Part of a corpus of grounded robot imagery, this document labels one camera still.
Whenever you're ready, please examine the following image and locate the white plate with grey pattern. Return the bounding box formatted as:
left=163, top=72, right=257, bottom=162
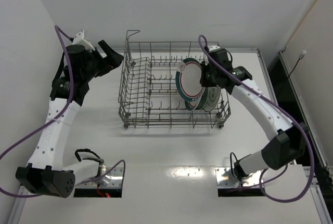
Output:
left=203, top=86, right=221, bottom=112

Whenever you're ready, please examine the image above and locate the green red rimmed plate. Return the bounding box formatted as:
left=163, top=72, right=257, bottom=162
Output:
left=184, top=98, right=207, bottom=111
left=175, top=58, right=204, bottom=102

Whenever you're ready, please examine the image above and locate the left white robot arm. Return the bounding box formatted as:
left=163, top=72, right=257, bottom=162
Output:
left=15, top=40, right=124, bottom=198

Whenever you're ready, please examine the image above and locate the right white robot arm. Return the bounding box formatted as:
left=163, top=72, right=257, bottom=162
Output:
left=200, top=46, right=306, bottom=181

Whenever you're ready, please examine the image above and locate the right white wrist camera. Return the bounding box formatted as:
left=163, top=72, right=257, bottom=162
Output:
left=208, top=45, right=220, bottom=52

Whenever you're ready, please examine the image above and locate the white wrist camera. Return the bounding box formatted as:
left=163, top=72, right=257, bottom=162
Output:
left=208, top=45, right=220, bottom=52
left=72, top=29, right=95, bottom=51

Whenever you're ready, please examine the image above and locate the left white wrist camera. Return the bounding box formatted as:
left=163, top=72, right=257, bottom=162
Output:
left=72, top=29, right=95, bottom=51

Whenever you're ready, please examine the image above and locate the grey wire dish rack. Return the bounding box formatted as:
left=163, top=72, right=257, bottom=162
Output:
left=118, top=30, right=231, bottom=128

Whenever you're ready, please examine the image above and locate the black hanging usb cable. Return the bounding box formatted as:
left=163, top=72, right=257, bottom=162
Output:
left=274, top=50, right=308, bottom=100

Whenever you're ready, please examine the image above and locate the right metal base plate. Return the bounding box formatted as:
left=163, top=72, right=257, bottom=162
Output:
left=215, top=167, right=261, bottom=190

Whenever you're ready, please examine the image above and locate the metal base plate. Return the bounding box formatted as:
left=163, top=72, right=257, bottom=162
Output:
left=76, top=166, right=123, bottom=190
left=215, top=167, right=261, bottom=190

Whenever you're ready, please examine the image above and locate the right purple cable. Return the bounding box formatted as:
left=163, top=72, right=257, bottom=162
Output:
left=198, top=34, right=315, bottom=203

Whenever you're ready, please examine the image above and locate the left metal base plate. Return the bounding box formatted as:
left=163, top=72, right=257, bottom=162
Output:
left=76, top=166, right=123, bottom=190

